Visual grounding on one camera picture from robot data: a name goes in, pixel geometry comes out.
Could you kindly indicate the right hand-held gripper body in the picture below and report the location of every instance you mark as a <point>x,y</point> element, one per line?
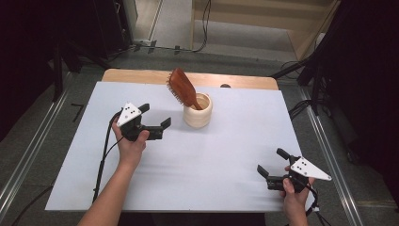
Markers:
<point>309,171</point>

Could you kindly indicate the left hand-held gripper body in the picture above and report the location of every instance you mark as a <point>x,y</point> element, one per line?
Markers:
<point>129,114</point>

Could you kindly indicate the cream ribbed holder cup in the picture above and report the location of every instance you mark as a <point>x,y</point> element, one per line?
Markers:
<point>197,117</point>

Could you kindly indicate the wooden hairbrush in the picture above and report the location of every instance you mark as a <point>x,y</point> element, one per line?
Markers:
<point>183,86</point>

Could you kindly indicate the person's right hand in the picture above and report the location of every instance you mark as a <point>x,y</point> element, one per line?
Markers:
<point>296,201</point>

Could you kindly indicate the person's left hand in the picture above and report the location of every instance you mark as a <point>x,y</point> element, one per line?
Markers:
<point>130,152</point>

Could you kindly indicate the wooden table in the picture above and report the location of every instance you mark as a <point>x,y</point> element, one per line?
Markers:
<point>141,76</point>

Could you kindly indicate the white table mat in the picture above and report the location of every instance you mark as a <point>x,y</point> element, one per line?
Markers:
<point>204,169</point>

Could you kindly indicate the black metal stand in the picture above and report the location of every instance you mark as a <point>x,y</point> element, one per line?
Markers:
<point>57,72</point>
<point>316,91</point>

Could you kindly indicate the metal floor rail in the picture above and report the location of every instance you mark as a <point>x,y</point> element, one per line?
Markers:
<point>28,157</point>
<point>332,163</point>

